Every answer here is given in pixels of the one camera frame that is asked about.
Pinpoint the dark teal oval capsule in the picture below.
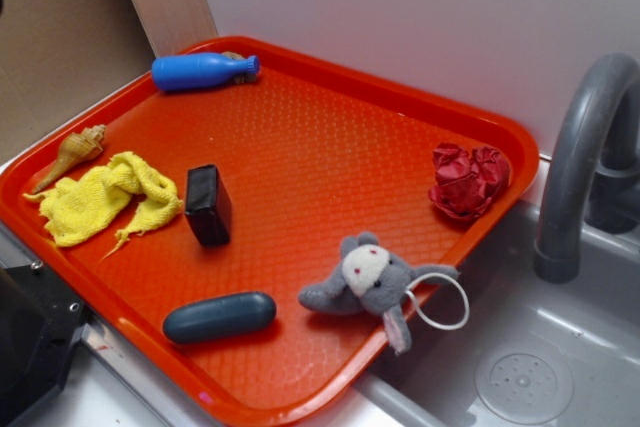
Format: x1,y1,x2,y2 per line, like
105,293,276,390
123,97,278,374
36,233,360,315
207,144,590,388
162,291,277,344

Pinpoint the orange plastic tray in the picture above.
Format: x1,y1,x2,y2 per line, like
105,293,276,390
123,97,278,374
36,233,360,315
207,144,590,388
1,37,539,426

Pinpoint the blue plastic bottle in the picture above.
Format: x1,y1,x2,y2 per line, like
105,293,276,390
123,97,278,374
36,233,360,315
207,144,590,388
151,53,261,92

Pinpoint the brown object behind bottle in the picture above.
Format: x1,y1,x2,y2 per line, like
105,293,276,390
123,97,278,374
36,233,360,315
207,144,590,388
222,51,258,85

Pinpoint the yellow towel cloth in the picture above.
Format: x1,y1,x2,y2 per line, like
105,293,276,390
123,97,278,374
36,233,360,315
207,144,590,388
23,151,183,253

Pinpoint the grey toy sink basin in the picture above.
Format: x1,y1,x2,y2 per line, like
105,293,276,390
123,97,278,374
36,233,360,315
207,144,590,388
356,203,639,426

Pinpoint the crumpled red paper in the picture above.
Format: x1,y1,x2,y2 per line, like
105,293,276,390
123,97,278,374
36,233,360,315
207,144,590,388
429,143,511,222

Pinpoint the grey plush toy animal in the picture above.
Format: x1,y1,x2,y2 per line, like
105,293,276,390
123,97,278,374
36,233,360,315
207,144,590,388
298,232,470,355

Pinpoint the tan spiral seashell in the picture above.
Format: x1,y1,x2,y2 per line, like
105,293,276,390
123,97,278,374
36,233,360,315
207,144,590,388
31,124,106,195

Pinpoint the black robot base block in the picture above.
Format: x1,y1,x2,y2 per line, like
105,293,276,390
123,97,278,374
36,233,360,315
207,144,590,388
1,261,88,426

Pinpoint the black box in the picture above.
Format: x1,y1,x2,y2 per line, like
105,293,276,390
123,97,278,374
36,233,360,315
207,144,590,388
185,164,232,247

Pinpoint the grey plastic faucet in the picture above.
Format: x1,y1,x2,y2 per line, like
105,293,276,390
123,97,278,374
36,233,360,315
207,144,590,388
534,53,639,283

